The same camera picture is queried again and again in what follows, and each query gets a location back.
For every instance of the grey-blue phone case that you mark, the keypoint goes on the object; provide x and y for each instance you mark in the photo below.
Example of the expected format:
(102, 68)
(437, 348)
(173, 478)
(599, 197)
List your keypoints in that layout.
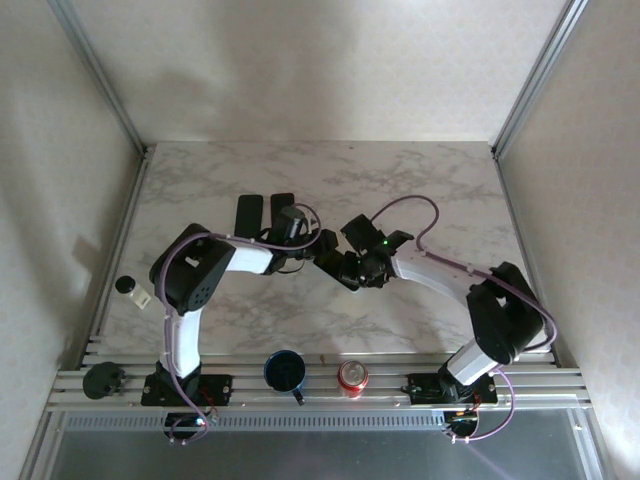
(325, 267)

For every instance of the pink phone case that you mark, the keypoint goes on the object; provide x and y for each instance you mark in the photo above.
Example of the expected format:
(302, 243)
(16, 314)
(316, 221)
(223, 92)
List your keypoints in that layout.
(272, 200)

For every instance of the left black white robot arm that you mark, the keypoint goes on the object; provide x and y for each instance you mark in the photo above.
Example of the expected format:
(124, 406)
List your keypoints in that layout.
(190, 270)

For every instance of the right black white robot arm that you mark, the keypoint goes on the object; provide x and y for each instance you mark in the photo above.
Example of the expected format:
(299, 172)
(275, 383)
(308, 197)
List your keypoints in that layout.
(505, 315)

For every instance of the red drink can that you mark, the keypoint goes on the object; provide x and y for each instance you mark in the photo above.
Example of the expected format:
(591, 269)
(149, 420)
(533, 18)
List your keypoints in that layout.
(353, 377)

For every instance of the dark blue mug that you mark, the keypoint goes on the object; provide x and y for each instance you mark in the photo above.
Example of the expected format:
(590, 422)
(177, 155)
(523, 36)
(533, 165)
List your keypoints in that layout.
(285, 372)

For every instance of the small black controller board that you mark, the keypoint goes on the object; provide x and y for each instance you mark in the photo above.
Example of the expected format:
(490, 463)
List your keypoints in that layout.
(462, 420)
(187, 422)

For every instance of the grey metal panel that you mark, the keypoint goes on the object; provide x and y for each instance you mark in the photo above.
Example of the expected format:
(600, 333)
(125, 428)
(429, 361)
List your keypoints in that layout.
(320, 455)

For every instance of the black round plug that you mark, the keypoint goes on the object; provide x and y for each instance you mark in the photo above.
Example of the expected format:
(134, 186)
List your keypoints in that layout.
(100, 382)

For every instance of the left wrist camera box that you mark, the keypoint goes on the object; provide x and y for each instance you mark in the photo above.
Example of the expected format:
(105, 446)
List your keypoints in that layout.
(290, 225)

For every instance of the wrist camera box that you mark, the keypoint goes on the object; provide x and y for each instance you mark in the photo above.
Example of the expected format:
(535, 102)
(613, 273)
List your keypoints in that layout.
(360, 231)
(290, 225)

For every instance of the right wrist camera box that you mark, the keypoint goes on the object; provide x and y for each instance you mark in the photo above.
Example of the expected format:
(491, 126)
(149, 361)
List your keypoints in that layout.
(360, 231)

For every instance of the aluminium rail bed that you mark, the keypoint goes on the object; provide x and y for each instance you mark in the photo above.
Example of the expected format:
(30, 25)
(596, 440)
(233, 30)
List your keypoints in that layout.
(390, 380)

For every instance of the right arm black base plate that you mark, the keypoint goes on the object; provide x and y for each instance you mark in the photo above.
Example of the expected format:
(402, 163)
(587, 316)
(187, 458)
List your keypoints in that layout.
(425, 395)

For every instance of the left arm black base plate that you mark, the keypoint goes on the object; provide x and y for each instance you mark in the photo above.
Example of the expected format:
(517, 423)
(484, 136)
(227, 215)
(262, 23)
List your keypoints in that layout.
(220, 390)

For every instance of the aluminium side rail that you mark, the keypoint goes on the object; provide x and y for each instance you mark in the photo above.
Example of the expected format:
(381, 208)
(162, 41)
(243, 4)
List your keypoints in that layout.
(132, 200)

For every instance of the aluminium frame post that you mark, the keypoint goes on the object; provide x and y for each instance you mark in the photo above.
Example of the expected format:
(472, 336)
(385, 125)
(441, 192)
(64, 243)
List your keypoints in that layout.
(537, 75)
(100, 80)

